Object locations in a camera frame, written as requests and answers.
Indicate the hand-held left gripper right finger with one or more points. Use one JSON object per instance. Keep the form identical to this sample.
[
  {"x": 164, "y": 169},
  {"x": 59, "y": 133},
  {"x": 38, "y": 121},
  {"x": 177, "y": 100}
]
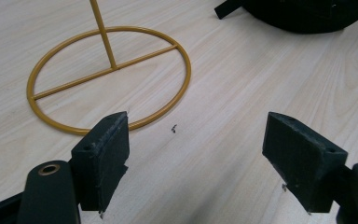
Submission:
[{"x": 304, "y": 168}]

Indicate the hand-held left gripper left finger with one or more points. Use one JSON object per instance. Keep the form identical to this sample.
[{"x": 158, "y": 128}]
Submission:
[{"x": 101, "y": 161}]

